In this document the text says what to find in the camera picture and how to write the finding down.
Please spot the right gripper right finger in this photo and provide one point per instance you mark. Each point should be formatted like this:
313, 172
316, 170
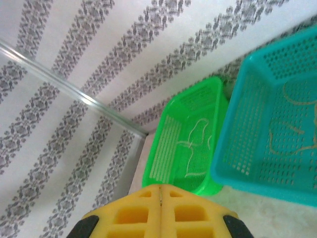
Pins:
193, 218

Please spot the pile of rubber bands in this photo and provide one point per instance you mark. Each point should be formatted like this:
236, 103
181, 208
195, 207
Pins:
189, 161

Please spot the teal plastic basket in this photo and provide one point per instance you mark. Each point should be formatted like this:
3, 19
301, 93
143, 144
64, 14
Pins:
247, 124

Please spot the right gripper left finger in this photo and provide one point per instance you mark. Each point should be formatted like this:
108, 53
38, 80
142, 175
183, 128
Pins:
128, 218

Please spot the green plastic basket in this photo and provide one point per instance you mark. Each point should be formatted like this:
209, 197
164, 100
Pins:
173, 158

